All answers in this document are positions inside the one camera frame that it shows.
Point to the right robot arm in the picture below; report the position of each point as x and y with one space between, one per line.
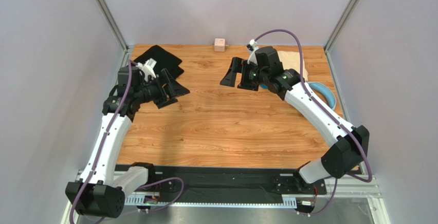
347 144

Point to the light blue headphones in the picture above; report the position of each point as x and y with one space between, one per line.
326 92

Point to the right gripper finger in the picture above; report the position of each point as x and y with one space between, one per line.
252 87
234 68

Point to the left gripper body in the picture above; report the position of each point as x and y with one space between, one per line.
160 94

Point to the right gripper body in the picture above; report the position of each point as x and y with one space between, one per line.
243 74

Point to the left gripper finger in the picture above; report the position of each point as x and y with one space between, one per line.
165 102
170 86

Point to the black t shirt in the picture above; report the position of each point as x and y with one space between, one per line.
164 60

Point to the cream folded t shirt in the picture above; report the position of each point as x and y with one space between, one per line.
291 60

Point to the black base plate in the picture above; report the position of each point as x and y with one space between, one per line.
227 185

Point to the small beige cube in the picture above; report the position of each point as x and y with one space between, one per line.
220 45

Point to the aluminium frame rail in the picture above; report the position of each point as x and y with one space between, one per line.
352 194

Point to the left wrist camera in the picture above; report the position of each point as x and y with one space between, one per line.
148 69

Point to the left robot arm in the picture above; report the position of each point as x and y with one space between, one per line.
109 138

